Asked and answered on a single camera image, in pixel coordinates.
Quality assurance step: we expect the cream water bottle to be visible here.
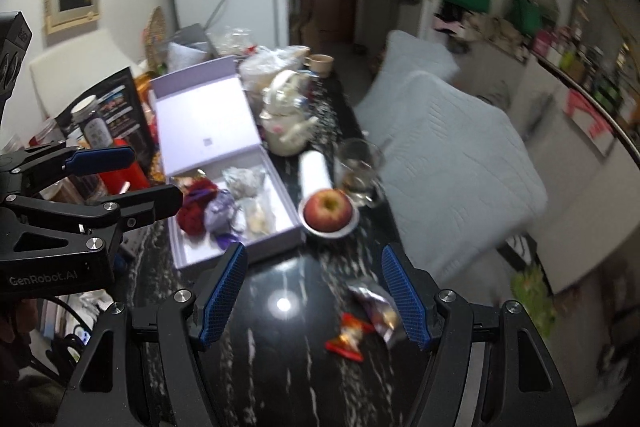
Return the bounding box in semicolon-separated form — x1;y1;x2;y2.
259;69;320;156

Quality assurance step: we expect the red orange snack packet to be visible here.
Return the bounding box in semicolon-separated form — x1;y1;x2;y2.
325;313;376;362

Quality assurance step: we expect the white label jar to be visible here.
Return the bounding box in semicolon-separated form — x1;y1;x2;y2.
70;96;113;150

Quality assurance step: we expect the white paper roll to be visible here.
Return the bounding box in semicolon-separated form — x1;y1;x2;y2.
298;151;333;195

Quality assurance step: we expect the beige mug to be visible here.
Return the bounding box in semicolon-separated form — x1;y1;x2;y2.
302;54;335;78

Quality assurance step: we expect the clear packet with yellow contents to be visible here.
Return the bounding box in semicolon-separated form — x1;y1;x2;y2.
235;199;278;238

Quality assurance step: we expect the silver purple snack packet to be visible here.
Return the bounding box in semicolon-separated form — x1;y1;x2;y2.
347;279;401;350

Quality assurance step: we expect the red apple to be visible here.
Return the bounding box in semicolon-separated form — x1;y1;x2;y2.
303;189;353;232

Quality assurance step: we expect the clear plastic bag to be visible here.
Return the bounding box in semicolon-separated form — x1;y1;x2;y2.
239;46;311;95

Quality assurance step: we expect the dark red foil packet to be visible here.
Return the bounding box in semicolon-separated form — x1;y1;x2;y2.
177;187;218;235

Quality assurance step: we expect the clear cellophane bag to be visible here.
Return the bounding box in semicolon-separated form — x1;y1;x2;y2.
210;27;258;58

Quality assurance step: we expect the grey quilted cushion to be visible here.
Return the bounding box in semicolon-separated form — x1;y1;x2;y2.
367;29;461;108
352;69;548;280

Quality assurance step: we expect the white chair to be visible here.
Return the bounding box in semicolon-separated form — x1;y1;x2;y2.
29;29;151;118

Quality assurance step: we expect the white refrigerator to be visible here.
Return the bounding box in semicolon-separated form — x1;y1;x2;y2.
172;0;291;58

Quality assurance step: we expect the white plate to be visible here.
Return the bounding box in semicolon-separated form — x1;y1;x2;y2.
298;202;361;239

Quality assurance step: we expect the lavender gift box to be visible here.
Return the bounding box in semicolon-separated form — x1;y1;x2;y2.
150;55;306;270

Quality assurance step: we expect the green plastic bag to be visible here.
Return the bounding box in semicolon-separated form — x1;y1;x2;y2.
510;267;558;338

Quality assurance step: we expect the red white carton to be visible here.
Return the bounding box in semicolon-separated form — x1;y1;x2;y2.
565;89;618;155

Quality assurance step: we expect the brown red patterned snack packet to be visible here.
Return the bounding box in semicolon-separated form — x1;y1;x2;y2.
170;169;216;192

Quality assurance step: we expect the pale patterned snack packet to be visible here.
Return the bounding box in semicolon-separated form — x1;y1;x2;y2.
222;167;266;198

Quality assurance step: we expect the purple foil packet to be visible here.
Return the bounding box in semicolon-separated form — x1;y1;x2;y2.
202;192;243;250

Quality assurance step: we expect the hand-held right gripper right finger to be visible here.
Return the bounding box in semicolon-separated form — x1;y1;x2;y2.
381;243;576;427

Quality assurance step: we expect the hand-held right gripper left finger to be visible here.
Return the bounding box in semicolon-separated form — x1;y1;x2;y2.
55;242;249;427

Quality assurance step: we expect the glass cup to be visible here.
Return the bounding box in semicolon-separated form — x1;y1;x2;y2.
339;138;386;208

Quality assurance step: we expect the red bottle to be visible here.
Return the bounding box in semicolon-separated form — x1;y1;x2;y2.
97;164;151;195

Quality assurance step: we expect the black printed box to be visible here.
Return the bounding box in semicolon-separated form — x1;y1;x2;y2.
54;67;156;168

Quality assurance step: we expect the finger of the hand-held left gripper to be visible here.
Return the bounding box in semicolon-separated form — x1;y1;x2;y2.
0;184;184;265
0;144;135;208

